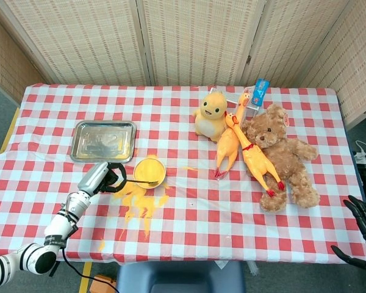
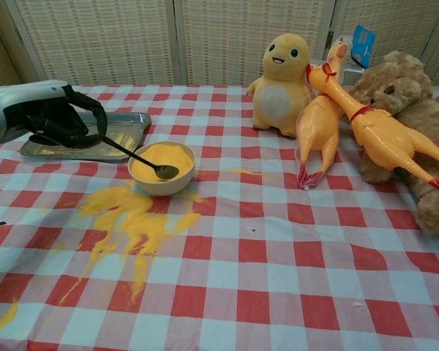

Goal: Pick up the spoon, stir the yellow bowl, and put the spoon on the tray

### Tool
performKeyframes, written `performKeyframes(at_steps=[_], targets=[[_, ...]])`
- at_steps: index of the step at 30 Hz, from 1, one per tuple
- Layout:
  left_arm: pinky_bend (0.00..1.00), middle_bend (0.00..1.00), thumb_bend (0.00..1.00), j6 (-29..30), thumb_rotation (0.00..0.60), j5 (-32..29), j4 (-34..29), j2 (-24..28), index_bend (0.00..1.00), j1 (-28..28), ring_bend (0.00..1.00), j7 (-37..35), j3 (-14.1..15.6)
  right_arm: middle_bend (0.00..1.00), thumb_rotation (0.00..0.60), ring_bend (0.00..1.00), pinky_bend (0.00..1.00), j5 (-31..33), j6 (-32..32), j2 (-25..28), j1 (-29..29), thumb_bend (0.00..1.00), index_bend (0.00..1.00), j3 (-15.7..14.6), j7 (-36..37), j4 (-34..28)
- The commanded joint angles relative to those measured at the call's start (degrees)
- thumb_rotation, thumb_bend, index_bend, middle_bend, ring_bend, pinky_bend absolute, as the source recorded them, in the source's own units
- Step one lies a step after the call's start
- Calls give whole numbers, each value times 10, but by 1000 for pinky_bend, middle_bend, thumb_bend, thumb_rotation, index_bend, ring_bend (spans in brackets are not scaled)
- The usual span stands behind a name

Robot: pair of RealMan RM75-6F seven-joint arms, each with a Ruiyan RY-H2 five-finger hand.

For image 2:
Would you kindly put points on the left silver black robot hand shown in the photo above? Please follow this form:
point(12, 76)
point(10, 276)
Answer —
point(22, 106)

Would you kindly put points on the black spoon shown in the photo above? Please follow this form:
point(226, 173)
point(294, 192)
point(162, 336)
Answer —
point(167, 172)

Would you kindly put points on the stainless steel tray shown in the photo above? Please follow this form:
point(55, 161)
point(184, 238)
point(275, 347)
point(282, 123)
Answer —
point(122, 131)

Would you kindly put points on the off-white bowl with yellow powder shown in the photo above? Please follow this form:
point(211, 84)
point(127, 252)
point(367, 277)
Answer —
point(168, 157)

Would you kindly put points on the bamboo folding screen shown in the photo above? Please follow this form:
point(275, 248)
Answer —
point(106, 40)

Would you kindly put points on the spilled yellow powder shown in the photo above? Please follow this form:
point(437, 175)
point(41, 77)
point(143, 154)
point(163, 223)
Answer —
point(131, 219)

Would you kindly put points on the yellow plush duck toy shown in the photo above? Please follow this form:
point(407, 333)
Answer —
point(278, 98)

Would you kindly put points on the yellow rubber chicken in net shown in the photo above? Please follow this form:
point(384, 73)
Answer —
point(318, 124)

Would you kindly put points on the red white checked tablecloth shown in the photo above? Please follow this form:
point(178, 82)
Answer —
point(259, 285)

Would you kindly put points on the blue packaging card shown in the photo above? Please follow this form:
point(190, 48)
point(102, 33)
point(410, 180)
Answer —
point(364, 44)

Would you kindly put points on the brown teddy bear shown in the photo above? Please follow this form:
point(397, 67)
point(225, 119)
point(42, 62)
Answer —
point(424, 117)

